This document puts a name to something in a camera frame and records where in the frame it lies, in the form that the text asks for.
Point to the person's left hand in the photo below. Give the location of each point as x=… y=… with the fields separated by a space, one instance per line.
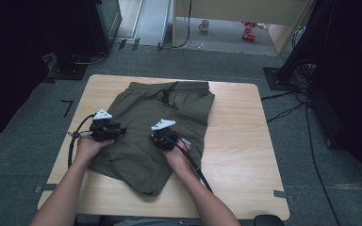
x=89 y=150

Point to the red tool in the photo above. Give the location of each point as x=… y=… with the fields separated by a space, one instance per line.
x=248 y=37
x=250 y=24

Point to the grey floor tape strip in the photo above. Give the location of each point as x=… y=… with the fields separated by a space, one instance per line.
x=45 y=187
x=283 y=195

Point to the black stand base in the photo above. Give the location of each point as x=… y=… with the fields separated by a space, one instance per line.
x=66 y=70

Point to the person's grey clothing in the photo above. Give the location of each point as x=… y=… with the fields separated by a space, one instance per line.
x=157 y=222

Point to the light wooden furniture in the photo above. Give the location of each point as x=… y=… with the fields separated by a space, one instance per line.
x=232 y=11

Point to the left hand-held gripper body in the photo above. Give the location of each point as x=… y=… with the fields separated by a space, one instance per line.
x=104 y=130

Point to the black curtain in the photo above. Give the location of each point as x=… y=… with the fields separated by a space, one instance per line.
x=9 y=62
x=355 y=94

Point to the black chair part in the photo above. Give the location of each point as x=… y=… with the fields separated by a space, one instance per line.
x=268 y=220

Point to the grey mug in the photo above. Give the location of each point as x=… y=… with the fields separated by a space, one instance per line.
x=204 y=25

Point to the person's right hand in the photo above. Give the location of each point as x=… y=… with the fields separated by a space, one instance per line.
x=177 y=160

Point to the olive green shorts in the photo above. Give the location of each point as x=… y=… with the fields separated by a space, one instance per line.
x=138 y=157

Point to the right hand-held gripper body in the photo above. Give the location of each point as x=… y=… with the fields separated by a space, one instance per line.
x=165 y=138

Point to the black cabinet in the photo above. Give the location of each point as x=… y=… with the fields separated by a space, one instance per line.
x=105 y=25

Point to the black metal stand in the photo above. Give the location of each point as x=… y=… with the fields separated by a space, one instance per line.
x=304 y=40

